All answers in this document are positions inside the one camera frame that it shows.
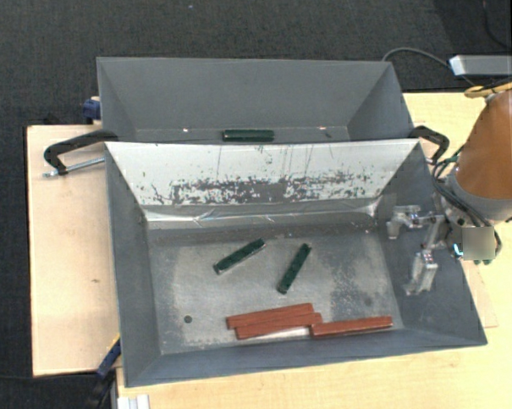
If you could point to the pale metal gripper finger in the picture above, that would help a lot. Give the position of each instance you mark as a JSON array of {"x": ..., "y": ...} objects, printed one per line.
[
  {"x": 405, "y": 218},
  {"x": 422, "y": 272}
]

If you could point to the red-brown flat block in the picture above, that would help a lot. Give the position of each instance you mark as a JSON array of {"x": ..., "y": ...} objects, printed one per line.
[
  {"x": 269, "y": 315},
  {"x": 351, "y": 326},
  {"x": 274, "y": 326}
]

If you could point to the dark green flat block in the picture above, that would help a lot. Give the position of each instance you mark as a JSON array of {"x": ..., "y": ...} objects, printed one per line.
[
  {"x": 248, "y": 135},
  {"x": 239, "y": 256},
  {"x": 294, "y": 268}
]

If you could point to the grey metal bin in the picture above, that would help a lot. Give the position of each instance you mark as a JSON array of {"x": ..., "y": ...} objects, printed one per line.
[{"x": 251, "y": 93}]

